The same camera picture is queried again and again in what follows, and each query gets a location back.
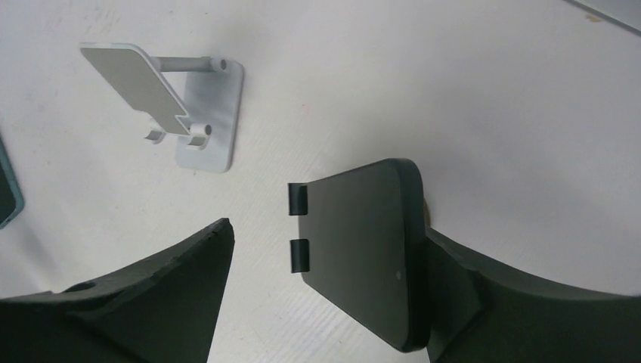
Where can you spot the black stand wooden base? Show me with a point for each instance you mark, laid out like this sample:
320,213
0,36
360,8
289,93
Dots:
361,244

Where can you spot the silver phone stand left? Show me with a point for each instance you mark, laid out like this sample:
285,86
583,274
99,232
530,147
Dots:
195,99

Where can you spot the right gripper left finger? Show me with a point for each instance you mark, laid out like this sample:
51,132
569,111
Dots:
163,308

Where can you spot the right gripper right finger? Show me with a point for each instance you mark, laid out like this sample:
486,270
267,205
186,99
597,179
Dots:
484,310

